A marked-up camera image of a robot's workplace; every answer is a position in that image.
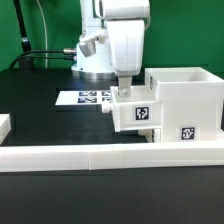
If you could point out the marker tag sheet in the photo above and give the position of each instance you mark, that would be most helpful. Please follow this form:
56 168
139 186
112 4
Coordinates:
87 97

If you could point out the white drawer cabinet box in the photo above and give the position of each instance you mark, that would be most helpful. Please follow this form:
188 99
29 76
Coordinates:
192 103

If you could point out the white drawer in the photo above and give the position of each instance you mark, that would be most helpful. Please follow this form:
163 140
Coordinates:
139 111
151 135

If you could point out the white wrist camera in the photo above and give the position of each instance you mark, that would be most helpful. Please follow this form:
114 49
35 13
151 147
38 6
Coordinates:
87 44

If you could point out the white front drawer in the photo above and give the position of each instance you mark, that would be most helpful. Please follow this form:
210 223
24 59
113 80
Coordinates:
151 135

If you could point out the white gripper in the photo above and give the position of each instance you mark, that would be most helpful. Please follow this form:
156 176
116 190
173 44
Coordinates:
126 39

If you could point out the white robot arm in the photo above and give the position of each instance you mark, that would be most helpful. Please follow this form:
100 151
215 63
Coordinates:
95 15

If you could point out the white fence rail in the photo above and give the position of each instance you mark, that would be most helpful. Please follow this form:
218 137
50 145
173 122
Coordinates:
110 156

